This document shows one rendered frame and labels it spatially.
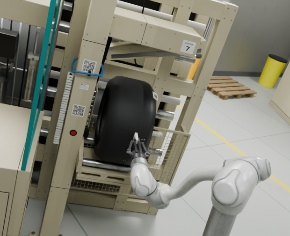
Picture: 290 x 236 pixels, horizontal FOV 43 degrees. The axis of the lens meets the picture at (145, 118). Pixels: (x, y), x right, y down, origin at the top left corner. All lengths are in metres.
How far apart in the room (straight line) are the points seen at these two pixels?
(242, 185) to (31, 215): 2.22
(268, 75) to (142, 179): 7.51
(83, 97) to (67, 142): 0.33
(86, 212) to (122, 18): 1.79
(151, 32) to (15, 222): 1.37
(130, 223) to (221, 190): 2.12
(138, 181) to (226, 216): 0.52
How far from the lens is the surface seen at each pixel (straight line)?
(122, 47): 2.53
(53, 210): 2.71
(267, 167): 1.55
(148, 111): 2.16
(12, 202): 1.71
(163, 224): 3.53
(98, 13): 2.06
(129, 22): 2.35
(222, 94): 7.08
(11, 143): 1.75
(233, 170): 1.40
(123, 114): 2.12
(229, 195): 1.36
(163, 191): 1.89
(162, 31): 2.39
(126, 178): 2.43
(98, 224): 3.31
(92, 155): 2.64
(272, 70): 9.08
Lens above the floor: 2.23
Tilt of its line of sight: 25 degrees down
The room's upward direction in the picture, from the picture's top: 18 degrees clockwise
